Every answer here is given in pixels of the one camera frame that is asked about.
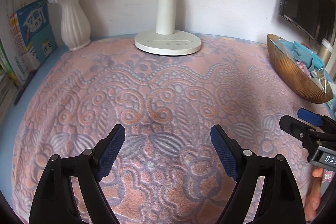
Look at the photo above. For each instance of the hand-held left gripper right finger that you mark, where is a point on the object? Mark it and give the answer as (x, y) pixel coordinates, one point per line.
(223, 150)

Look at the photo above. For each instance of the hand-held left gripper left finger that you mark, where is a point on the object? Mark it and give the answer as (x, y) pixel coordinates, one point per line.
(111, 150)

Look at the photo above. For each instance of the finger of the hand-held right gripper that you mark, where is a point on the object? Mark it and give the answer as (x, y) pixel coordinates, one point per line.
(309, 117)
(294, 125)

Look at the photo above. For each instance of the brown bowl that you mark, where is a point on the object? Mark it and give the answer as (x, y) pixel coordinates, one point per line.
(291, 74)

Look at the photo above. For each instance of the person's right hand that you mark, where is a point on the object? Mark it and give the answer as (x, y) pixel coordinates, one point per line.
(315, 197)

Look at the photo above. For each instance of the blue cloth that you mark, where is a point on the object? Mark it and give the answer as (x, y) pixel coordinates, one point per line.
(302, 53)

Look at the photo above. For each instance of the gold thermos bottle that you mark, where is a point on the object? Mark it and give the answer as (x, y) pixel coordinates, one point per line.
(325, 53)

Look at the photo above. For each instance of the pink patterned blanket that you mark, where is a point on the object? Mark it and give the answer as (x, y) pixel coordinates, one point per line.
(168, 98)

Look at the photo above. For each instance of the dark pen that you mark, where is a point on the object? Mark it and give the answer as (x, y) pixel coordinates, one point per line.
(22, 91)

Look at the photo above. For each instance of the white ribbed vase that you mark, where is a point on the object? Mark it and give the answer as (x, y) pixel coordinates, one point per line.
(74, 27)

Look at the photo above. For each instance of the row of books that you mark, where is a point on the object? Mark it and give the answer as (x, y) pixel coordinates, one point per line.
(6, 66)

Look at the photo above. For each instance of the blue cover book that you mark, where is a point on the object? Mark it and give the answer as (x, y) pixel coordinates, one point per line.
(34, 35)

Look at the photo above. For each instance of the white desk lamp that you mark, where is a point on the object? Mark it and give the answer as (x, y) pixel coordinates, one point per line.
(165, 16)

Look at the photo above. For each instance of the white cover book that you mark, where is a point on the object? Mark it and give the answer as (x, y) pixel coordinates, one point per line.
(9, 6)

